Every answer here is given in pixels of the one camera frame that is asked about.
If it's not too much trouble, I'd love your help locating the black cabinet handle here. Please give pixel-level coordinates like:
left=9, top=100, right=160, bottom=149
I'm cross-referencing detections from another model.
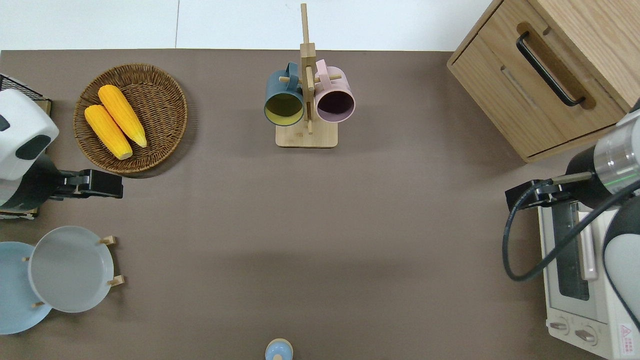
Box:
left=516, top=31, right=586, bottom=107

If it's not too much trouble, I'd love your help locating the dark teal mug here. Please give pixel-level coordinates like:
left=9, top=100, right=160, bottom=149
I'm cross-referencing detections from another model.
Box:
left=263, top=62, right=305, bottom=127

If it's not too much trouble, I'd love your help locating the black wire rack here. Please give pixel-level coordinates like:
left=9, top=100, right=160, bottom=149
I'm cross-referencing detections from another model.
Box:
left=0, top=74, right=53, bottom=221

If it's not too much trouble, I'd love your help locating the light blue plate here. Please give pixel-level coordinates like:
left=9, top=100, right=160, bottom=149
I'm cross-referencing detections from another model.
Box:
left=0, top=241, right=53, bottom=335

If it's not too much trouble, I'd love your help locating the pink mug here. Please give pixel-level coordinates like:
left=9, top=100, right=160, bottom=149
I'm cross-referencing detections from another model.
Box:
left=314, top=59, right=356, bottom=124

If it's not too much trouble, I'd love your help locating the wooden drawer cabinet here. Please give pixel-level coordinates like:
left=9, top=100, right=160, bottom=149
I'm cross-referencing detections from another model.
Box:
left=446, top=0, right=640, bottom=164

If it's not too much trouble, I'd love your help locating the cream oven door handle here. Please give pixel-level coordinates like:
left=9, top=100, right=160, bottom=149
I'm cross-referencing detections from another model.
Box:
left=577, top=210, right=599, bottom=281

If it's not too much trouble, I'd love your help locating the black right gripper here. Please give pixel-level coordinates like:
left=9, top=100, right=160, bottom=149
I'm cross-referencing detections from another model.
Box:
left=505, top=179, right=572, bottom=211

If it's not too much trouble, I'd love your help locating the light blue round object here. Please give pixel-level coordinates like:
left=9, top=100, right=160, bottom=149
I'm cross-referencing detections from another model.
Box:
left=265, top=338, right=294, bottom=360

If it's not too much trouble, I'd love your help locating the yellow corn cob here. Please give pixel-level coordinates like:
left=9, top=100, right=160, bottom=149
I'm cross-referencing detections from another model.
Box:
left=84, top=104, right=134, bottom=161
left=97, top=84, right=148, bottom=148

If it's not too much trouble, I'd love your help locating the round wicker basket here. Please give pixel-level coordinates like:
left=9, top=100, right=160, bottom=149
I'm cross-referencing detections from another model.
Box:
left=73, top=63, right=188, bottom=174

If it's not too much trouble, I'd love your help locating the low wooden plate rack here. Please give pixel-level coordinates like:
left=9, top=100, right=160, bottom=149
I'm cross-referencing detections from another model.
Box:
left=21, top=235, right=126, bottom=309

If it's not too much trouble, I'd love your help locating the gray plate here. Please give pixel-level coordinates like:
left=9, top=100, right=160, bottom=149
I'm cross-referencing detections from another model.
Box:
left=28, top=226, right=115, bottom=314

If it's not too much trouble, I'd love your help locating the cream toaster oven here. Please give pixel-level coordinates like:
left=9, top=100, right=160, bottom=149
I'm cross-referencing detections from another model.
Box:
left=537, top=201, right=640, bottom=360

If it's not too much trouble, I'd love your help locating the small wooden block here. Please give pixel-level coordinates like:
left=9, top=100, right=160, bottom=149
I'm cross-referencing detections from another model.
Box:
left=275, top=2, right=346, bottom=149

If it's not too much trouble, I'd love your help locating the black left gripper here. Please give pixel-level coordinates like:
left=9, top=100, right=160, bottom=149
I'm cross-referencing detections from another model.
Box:
left=60, top=169, right=124, bottom=200

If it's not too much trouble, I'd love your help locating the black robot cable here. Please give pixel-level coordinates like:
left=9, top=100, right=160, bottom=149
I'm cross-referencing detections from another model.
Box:
left=502, top=179, right=640, bottom=282

